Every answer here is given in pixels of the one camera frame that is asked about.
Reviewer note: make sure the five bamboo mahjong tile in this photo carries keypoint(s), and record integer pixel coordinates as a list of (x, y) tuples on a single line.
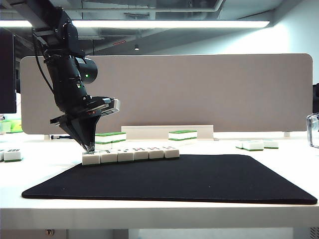
[(141, 155), (172, 153)]

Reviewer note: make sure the black rectangular desk mat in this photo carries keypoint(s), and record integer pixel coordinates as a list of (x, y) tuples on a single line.
[(149, 186)]

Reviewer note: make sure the white green carton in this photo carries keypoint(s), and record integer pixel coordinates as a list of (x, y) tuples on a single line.
[(5, 127)]

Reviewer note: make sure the dark bamboo print mahjong tile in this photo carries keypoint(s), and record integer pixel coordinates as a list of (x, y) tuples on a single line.
[(239, 145), (253, 146)]

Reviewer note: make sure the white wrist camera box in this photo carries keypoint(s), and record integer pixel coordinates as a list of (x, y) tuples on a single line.
[(115, 105)]

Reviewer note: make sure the black box-shaped object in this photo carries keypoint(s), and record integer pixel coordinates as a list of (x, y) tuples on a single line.
[(316, 99)]

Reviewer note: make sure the grey vented box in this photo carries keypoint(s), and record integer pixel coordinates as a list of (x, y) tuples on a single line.
[(314, 234)]

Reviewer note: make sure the brown under-desk panel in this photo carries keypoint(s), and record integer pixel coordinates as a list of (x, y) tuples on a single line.
[(25, 235)]

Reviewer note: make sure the round ceiling spot lamp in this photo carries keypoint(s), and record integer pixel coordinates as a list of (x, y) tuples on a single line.
[(136, 47)]

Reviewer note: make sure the beige desk divider panel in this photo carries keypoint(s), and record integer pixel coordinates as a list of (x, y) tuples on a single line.
[(199, 94)]

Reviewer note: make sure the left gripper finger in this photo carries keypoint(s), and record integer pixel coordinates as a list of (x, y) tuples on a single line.
[(74, 132), (88, 129)]

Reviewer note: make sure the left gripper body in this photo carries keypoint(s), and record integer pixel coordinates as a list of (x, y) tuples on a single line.
[(74, 115)]

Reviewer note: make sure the red hanging sign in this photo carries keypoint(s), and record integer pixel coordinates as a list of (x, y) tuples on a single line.
[(119, 42)]

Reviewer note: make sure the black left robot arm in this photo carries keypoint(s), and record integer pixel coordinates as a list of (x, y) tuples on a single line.
[(67, 82)]

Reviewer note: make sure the green bamboo print mahjong tile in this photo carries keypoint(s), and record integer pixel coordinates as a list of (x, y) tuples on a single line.
[(125, 156)]

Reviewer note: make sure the clear faceted plastic mug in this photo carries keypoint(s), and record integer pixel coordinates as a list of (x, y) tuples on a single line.
[(312, 139)]

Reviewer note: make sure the bamboo mahjong tile red mark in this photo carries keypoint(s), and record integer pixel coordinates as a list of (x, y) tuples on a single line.
[(271, 144)]

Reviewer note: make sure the bird print mahjong tile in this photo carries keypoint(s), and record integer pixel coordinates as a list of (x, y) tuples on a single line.
[(91, 159)]

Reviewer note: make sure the black computer monitor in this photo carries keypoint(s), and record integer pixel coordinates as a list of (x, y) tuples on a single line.
[(7, 74)]

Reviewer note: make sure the black curved camera bracket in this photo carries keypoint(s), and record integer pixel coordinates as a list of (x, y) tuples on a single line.
[(97, 100)]

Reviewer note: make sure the white divider foot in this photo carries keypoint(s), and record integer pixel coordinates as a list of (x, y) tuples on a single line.
[(287, 134), (47, 137)]

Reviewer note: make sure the white green-backed mahjong tile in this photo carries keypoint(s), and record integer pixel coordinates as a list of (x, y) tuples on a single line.
[(12, 155), (1, 155), (109, 157), (104, 146), (119, 137), (190, 135), (175, 136), (156, 154), (104, 138), (190, 142), (175, 143), (119, 145)]

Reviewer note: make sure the round metal bolt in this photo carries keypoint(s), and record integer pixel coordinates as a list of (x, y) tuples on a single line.
[(49, 232)]

